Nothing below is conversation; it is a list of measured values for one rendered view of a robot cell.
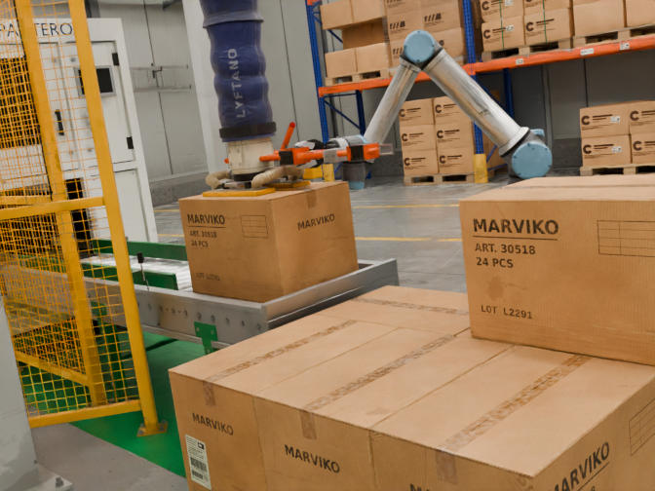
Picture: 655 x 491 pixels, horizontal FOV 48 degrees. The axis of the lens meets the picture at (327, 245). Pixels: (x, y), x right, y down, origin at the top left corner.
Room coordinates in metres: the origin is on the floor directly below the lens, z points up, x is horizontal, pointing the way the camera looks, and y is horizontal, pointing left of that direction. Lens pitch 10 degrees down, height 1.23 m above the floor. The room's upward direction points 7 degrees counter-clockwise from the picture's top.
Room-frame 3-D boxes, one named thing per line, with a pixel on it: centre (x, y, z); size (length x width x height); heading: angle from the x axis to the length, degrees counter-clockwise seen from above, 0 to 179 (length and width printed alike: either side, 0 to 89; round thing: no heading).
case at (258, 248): (2.97, 0.24, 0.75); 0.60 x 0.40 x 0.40; 43
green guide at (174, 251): (3.99, 0.85, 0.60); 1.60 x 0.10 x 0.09; 44
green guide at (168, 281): (3.62, 1.24, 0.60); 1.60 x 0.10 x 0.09; 44
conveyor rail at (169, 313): (3.32, 1.03, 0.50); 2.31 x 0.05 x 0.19; 44
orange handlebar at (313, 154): (2.92, 0.03, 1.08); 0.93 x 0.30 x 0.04; 44
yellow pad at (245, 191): (2.91, 0.32, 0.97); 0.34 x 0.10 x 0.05; 44
